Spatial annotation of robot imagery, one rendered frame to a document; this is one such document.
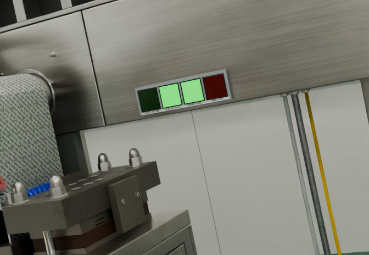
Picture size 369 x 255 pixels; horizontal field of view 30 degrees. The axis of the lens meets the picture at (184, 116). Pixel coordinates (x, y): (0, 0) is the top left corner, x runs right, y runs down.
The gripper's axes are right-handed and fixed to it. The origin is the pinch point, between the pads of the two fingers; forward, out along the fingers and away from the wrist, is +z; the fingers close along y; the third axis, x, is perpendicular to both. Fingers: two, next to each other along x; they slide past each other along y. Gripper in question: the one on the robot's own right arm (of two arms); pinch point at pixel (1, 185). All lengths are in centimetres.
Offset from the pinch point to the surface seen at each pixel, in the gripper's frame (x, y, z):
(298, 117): 23, 55, 39
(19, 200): -4.8, 7.7, -1.7
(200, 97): 23.8, 37.7, 21.0
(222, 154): 104, -69, 245
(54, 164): 10.4, 0.3, 16.0
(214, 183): 89, -78, 254
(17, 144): 10.6, 0.3, 2.6
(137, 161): 12.5, 17.5, 26.6
